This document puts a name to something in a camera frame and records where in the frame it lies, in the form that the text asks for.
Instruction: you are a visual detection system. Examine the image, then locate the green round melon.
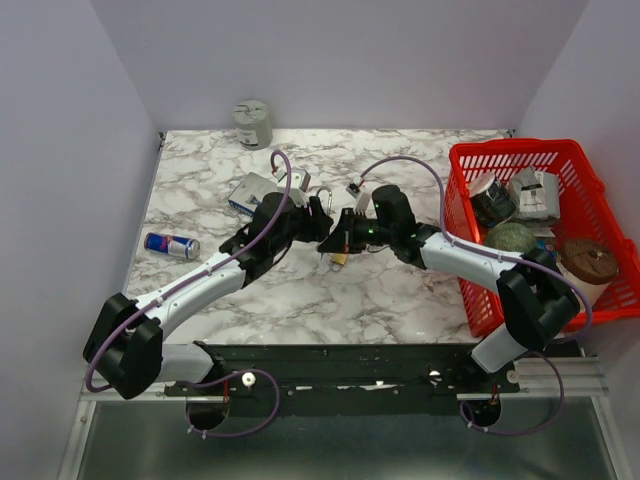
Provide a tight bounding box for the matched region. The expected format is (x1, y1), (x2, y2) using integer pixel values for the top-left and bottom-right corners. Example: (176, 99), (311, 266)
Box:
(484, 222), (537, 253)

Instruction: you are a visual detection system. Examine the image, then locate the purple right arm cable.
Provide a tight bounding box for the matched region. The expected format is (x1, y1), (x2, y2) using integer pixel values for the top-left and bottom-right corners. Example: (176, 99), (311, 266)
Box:
(357, 155), (594, 436)

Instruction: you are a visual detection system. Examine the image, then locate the brown lid white jar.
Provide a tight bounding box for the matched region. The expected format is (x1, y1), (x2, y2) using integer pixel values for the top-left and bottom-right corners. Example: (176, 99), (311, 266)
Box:
(557, 238), (619, 306)

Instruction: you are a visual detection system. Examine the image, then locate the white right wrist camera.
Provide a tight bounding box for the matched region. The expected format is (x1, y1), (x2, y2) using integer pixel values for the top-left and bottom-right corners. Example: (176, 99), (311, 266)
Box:
(345, 177), (371, 214)

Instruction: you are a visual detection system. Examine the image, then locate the red bull can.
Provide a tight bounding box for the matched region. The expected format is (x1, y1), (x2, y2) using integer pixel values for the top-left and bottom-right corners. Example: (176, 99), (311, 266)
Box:
(143, 232), (200, 260)

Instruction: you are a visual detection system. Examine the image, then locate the grey white pouch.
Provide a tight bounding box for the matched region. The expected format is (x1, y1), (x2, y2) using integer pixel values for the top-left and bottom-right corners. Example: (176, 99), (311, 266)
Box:
(508, 167), (561, 226)

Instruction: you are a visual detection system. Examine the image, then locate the blue razor package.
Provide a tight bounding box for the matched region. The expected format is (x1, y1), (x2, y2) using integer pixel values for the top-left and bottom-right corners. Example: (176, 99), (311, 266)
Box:
(227, 172), (277, 216)

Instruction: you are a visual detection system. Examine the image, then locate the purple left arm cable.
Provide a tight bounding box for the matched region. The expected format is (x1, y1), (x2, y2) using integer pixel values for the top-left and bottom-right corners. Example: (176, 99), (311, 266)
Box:
(84, 150), (292, 441)

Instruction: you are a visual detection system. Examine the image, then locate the red plastic basket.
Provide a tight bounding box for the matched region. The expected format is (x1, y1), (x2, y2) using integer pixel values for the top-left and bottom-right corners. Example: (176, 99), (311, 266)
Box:
(444, 138), (639, 325)

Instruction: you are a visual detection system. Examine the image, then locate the grey cylindrical canister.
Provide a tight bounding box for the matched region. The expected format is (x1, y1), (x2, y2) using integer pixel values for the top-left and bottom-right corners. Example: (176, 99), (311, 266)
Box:
(233, 100), (273, 150)

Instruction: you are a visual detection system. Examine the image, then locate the blue snack packet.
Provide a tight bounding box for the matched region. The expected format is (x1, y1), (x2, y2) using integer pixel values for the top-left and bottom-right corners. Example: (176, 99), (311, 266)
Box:
(536, 238), (558, 257)

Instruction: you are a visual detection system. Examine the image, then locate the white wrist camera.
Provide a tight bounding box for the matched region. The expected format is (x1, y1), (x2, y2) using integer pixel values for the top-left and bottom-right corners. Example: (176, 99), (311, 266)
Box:
(345, 177), (371, 214)
(276, 168), (311, 207)

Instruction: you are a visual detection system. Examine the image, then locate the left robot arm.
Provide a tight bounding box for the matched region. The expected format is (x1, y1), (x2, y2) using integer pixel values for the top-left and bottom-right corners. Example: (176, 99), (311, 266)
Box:
(83, 193), (333, 399)

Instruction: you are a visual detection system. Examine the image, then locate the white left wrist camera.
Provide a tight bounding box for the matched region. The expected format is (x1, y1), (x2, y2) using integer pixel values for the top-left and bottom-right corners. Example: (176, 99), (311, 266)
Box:
(276, 168), (311, 207)

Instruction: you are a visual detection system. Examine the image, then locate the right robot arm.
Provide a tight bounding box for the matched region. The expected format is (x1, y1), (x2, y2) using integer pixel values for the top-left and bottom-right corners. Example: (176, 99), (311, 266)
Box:
(318, 185), (580, 392)

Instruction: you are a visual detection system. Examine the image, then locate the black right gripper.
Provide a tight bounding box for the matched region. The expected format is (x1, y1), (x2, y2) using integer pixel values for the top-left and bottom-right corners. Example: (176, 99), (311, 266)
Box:
(319, 206), (396, 253)

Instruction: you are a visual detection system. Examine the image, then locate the small brass padlock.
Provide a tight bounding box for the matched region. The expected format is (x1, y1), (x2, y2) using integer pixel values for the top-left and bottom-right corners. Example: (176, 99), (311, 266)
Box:
(330, 253), (348, 269)

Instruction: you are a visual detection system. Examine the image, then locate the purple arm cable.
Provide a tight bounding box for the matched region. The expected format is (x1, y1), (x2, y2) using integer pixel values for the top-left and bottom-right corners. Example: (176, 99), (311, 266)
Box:
(357, 155), (594, 436)
(84, 150), (292, 441)

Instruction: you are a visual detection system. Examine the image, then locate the large brass padlock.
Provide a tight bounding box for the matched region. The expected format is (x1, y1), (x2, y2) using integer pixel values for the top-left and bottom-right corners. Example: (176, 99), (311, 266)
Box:
(315, 186), (333, 215)

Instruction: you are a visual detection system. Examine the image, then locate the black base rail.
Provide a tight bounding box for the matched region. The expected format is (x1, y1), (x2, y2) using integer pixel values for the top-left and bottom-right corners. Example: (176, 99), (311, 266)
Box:
(165, 344), (519, 417)

